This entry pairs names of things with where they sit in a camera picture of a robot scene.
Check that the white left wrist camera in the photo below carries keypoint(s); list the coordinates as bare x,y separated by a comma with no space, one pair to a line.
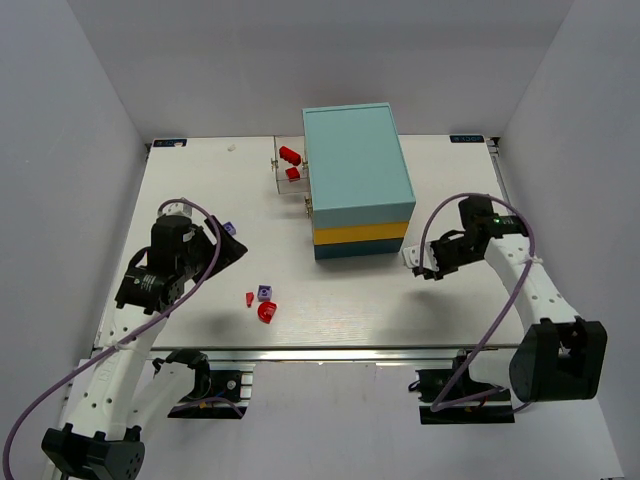
175,207

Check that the red half-round lego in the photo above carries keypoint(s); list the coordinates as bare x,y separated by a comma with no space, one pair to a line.
266,311

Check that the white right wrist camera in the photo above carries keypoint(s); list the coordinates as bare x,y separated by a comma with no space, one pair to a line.
413,259

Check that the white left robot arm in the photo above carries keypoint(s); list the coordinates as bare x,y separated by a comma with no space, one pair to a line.
104,437

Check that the stacked teal yellow drawer cabinet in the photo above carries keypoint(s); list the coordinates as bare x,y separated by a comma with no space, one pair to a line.
361,194

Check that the blue label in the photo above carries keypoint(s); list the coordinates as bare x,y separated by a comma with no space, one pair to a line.
169,143
466,138

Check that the blue label left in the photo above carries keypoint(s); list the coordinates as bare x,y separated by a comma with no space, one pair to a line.
169,143

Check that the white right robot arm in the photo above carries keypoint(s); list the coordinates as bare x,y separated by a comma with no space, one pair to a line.
539,347

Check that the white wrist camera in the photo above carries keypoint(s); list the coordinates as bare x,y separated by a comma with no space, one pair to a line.
175,207
413,259

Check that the red stud lego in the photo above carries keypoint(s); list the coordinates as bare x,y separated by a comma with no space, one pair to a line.
292,174

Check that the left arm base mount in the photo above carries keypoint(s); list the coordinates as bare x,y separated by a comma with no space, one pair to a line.
216,393

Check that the blue label right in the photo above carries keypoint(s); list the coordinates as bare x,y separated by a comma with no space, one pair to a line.
466,138

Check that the transparent orange-slot drawer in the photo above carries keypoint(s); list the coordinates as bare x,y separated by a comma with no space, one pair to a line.
278,166

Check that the purple square lego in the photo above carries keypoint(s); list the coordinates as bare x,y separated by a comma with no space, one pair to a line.
230,228
264,293

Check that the red transparent rectangular lego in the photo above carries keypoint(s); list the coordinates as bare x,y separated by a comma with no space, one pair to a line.
290,156

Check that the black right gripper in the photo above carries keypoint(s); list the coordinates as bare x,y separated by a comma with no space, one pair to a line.
435,256

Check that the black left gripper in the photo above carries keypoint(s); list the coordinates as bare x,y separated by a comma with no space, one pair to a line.
215,245

